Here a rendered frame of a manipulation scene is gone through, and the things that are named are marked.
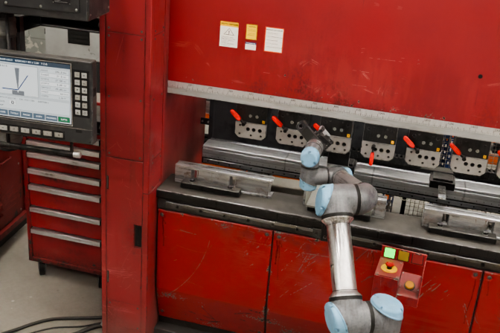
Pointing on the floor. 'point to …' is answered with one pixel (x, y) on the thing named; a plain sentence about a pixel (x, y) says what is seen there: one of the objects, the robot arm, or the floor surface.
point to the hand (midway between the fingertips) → (318, 128)
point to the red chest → (64, 206)
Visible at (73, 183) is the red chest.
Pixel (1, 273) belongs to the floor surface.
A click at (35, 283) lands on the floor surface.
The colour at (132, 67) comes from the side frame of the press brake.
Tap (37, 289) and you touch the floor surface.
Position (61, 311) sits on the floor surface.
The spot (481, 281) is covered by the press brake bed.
